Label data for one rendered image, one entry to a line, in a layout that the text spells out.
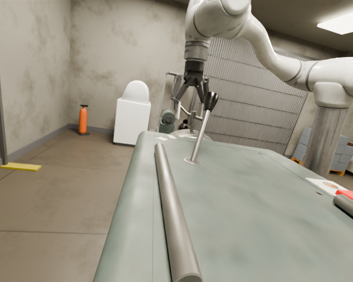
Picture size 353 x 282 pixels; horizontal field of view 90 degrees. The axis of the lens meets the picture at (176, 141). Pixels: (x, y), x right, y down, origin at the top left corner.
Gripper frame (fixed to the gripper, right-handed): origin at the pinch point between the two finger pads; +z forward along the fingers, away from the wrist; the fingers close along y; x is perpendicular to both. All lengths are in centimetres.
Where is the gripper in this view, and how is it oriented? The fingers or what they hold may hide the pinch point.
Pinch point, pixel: (189, 113)
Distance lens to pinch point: 74.6
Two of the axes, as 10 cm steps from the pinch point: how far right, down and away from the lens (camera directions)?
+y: -9.1, 0.4, -4.1
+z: -1.0, 9.5, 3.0
